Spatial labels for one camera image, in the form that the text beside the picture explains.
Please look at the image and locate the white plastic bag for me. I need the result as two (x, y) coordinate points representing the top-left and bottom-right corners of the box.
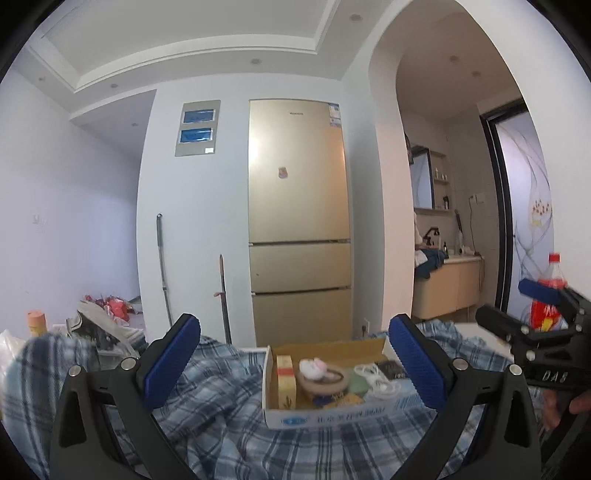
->
(0, 329), (27, 370)

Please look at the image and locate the bathroom mirror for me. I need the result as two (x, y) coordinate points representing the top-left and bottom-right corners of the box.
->
(411, 145), (435, 209)

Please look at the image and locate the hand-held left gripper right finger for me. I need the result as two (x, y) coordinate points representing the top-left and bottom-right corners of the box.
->
(388, 314), (542, 480)

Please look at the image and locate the brown round hair band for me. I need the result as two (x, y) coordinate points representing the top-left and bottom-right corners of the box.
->
(295, 367), (350, 396)

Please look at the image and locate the black framed glass door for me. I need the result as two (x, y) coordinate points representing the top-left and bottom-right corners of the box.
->
(480, 97), (556, 315)

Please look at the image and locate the blue and yellow small box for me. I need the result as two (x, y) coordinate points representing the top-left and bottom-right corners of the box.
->
(323, 392), (365, 409)

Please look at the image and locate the gold refrigerator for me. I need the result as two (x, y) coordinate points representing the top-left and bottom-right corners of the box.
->
(248, 98), (354, 348)

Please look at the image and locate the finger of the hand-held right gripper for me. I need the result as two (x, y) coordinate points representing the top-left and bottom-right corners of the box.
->
(518, 278), (591, 320)
(475, 305), (533, 346)

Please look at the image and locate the white pink plush toy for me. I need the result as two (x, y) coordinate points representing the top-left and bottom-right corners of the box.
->
(299, 359), (328, 380)

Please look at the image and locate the dark broom handle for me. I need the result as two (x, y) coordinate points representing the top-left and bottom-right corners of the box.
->
(213, 254), (232, 345)

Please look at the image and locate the blue clothing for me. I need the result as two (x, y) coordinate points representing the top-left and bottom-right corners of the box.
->
(416, 249), (448, 280)

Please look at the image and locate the grey wall electrical panel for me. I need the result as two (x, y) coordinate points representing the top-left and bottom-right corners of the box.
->
(174, 99), (221, 158)

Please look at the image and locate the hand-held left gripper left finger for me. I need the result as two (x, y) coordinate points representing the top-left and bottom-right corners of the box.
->
(50, 313), (202, 480)

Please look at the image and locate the cardboard box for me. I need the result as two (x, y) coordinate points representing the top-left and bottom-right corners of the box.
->
(262, 337), (428, 430)

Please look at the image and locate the wooden vanity cabinet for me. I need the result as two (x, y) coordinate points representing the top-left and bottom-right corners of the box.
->
(412, 256), (483, 319)

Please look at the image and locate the person's right hand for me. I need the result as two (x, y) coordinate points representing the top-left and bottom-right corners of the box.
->
(541, 387), (591, 431)

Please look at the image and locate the white cable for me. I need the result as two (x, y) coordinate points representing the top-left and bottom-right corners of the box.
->
(355, 364), (400, 399)

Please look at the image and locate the pile of bagged groceries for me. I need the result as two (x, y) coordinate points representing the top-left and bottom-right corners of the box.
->
(85, 294), (140, 320)

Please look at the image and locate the black pouch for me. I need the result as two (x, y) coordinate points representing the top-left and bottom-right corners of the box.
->
(375, 360), (407, 380)

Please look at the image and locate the red and yellow small box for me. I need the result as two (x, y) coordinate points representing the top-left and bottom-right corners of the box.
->
(276, 354), (297, 409)

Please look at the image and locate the red soda bottle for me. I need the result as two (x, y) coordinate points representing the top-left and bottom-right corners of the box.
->
(530, 253), (570, 332)

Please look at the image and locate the grey mop handle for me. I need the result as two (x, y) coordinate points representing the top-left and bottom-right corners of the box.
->
(156, 213), (174, 329)

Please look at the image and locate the blue plaid blanket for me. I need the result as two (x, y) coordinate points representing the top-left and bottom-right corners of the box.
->
(0, 318), (550, 480)

